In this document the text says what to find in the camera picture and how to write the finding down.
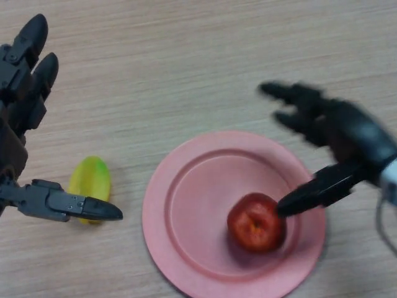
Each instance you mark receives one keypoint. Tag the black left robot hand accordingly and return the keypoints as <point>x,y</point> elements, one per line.
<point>12,102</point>

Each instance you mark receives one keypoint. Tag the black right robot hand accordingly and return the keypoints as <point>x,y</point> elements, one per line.
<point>353,133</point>

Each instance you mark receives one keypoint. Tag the red apple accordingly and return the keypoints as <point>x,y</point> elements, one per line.
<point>254,225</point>

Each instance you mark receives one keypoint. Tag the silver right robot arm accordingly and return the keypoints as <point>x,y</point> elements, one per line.
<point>391,183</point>

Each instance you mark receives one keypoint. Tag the pink round plate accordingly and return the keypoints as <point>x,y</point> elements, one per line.
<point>198,217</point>

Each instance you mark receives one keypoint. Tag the yellow-green mango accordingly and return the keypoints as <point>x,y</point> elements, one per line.
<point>91,180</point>

